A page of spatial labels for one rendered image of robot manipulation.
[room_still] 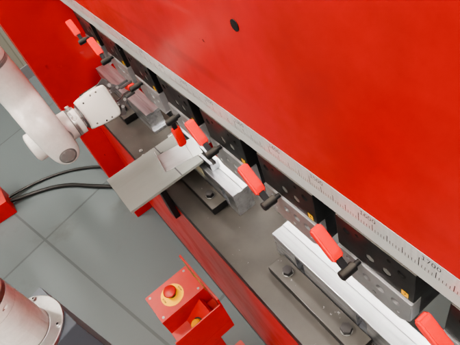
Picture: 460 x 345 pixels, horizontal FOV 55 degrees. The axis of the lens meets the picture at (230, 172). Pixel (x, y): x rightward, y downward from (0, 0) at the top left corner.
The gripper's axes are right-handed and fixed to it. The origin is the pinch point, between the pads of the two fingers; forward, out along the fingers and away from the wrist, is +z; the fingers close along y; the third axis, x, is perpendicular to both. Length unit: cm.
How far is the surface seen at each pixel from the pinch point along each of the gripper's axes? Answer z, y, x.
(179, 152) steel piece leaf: 2.9, 24.7, 2.1
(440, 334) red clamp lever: 1, 30, 97
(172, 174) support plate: -3.6, 27.1, 7.5
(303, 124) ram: 4, 2, 82
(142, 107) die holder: 6.6, 14.5, -32.8
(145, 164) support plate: -7.6, 23.2, -2.4
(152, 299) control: -30, 54, 14
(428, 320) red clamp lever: 1, 28, 96
